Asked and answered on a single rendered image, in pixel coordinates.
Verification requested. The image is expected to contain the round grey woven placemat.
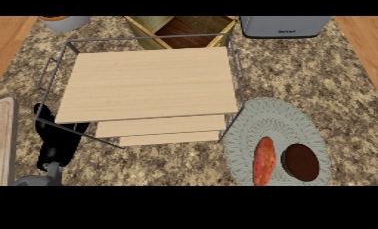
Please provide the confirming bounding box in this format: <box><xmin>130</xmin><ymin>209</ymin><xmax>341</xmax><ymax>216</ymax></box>
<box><xmin>223</xmin><ymin>97</ymin><xmax>333</xmax><ymax>187</ymax></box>

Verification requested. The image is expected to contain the grey pot with orange contents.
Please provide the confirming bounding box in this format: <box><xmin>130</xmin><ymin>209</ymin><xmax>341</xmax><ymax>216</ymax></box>
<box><xmin>37</xmin><ymin>16</ymin><xmax>92</xmax><ymax>34</ymax></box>

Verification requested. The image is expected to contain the wooden tiered shelf wire frame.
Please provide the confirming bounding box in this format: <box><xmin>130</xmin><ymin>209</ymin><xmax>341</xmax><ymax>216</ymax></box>
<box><xmin>33</xmin><ymin>33</ymin><xmax>247</xmax><ymax>150</ymax></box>

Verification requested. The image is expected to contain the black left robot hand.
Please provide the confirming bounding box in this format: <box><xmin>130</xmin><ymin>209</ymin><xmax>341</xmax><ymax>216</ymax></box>
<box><xmin>33</xmin><ymin>103</ymin><xmax>92</xmax><ymax>173</ymax></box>

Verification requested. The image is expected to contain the grey appliance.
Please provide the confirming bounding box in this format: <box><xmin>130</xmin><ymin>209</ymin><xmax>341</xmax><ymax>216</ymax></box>
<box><xmin>240</xmin><ymin>16</ymin><xmax>333</xmax><ymax>39</ymax></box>

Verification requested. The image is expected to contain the chocolate brown cupcake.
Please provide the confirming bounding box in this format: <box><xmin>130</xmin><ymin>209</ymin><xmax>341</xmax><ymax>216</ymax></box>
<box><xmin>281</xmin><ymin>143</ymin><xmax>322</xmax><ymax>183</ymax></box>

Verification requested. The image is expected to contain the open wooden box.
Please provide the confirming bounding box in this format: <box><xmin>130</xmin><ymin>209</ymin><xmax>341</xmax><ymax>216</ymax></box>
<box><xmin>123</xmin><ymin>16</ymin><xmax>240</xmax><ymax>51</ymax></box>

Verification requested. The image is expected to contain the orange red sausage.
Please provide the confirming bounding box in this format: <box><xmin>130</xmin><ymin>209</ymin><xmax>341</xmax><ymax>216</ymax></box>
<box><xmin>253</xmin><ymin>136</ymin><xmax>278</xmax><ymax>187</ymax></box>

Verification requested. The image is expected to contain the pale wooden cutting board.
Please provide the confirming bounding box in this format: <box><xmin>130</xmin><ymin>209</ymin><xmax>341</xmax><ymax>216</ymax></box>
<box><xmin>0</xmin><ymin>97</ymin><xmax>21</xmax><ymax>187</ymax></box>

